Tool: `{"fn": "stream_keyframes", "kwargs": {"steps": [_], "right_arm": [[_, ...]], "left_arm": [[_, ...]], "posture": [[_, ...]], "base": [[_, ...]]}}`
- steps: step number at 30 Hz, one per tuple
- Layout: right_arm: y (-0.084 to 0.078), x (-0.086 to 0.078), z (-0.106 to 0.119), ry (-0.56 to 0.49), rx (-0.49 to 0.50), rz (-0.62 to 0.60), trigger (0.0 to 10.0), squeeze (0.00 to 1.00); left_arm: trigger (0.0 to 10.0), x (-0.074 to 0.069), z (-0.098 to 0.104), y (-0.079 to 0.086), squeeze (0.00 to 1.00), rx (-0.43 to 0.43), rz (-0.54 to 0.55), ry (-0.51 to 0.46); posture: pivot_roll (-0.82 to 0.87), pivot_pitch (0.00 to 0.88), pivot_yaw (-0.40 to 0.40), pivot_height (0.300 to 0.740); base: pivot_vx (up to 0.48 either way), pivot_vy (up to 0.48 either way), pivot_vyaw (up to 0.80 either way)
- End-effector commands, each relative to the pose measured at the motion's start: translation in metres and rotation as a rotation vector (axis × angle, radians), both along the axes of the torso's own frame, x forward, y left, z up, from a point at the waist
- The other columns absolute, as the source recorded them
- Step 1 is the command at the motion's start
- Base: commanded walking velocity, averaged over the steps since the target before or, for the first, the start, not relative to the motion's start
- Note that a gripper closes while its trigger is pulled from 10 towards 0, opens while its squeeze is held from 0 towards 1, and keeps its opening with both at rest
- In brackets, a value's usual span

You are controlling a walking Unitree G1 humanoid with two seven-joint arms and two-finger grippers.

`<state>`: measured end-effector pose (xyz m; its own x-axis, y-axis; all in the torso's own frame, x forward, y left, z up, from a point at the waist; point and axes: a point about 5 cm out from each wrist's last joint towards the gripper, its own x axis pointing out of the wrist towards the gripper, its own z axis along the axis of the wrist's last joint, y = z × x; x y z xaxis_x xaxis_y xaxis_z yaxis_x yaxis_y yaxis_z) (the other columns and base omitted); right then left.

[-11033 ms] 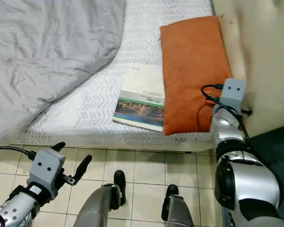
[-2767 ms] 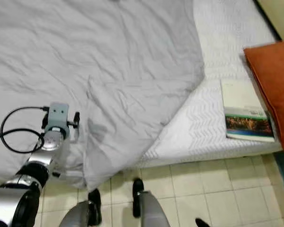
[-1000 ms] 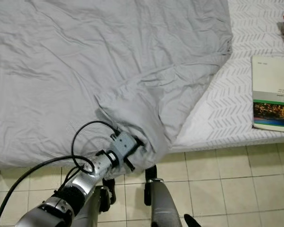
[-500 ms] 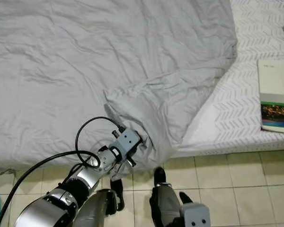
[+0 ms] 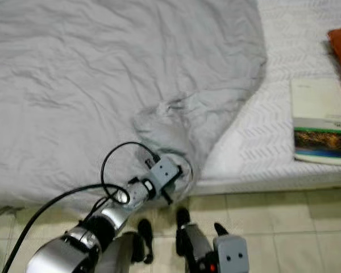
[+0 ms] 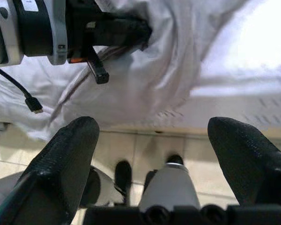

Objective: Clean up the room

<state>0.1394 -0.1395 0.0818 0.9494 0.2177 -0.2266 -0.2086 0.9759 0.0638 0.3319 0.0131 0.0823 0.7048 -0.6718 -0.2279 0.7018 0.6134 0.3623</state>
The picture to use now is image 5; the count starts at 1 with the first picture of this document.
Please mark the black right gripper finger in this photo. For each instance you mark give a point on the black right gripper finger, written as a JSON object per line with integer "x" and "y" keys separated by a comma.
{"x": 221, "y": 230}

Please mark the light grey duvet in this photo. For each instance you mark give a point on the light grey duvet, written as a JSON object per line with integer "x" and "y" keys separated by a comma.
{"x": 108, "y": 85}

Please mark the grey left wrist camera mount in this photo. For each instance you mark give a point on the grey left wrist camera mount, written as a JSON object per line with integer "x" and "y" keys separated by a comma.
{"x": 165, "y": 173}

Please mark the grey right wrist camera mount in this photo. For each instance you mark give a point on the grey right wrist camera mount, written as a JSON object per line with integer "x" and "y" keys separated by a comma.
{"x": 232, "y": 255}

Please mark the white chevron-pattern mattress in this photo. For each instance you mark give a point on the white chevron-pattern mattress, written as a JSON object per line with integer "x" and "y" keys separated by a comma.
{"x": 256, "y": 131}

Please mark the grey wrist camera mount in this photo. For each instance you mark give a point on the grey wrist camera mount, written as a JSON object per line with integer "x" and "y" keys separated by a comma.
{"x": 165, "y": 173}
{"x": 232, "y": 255}

